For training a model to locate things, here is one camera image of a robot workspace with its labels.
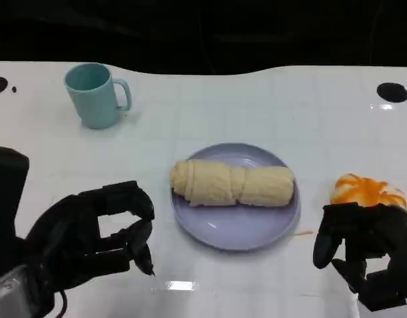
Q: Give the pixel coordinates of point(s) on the orange and white bread roll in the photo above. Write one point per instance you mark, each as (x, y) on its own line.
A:
(365, 189)

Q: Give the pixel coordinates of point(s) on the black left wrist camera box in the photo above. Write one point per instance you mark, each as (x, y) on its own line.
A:
(6, 192)

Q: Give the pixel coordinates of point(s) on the pale green mug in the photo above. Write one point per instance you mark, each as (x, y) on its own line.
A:
(94, 102)

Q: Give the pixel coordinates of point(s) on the lilac plate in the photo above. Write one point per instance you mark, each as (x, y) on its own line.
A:
(236, 225)

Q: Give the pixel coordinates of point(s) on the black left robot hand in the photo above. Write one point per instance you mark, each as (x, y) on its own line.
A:
(67, 238)

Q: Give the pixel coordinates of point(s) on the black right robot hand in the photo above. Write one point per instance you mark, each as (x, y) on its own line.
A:
(385, 235)

